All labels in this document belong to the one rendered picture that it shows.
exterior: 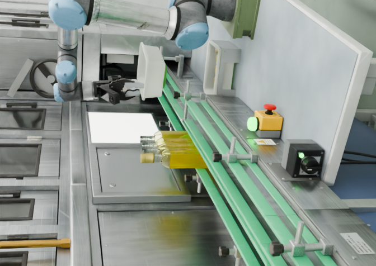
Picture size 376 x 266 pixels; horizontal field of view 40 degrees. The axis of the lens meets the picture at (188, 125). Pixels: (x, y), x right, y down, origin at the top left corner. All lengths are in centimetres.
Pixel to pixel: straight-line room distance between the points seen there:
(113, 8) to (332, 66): 73
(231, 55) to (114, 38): 90
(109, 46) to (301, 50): 144
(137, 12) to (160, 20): 8
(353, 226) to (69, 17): 104
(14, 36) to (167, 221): 143
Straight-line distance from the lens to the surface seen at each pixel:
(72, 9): 168
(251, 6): 191
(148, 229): 170
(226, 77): 208
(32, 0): 554
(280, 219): 122
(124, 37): 280
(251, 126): 164
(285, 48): 167
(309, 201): 129
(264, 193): 134
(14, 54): 283
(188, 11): 181
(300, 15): 159
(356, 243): 116
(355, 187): 147
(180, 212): 181
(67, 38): 202
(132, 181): 191
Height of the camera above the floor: 141
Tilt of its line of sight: 13 degrees down
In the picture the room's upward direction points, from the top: 89 degrees counter-clockwise
